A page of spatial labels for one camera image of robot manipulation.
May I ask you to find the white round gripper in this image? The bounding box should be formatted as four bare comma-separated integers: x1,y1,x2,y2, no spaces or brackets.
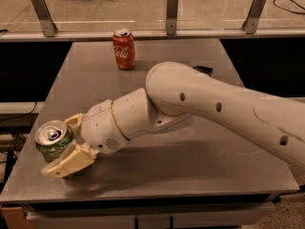
41,100,129,177

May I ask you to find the green soda can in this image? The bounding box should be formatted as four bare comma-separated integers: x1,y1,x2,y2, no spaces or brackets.
35,120,78,164

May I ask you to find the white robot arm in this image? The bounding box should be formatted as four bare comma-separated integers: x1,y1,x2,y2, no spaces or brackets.
35,62,305,177

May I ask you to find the red cola can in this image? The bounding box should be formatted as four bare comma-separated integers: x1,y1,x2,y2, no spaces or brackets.
112,29,135,70

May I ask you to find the left metal bracket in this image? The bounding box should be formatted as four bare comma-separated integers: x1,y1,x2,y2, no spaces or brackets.
31,0,57,37

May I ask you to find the metal bracket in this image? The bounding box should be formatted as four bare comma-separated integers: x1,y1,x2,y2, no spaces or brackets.
166,0,178,35
242,0,267,34
31,0,57,37

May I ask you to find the grey metal rail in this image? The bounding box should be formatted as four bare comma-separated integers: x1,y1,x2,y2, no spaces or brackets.
0,29,305,42

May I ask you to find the middle metal bracket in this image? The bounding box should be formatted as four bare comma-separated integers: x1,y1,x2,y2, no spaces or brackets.
166,0,178,35

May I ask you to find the right metal bracket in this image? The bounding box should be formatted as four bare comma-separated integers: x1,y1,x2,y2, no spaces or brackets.
242,0,267,34

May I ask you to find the black cable on floor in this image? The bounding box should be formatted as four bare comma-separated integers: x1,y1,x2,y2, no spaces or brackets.
270,0,305,16

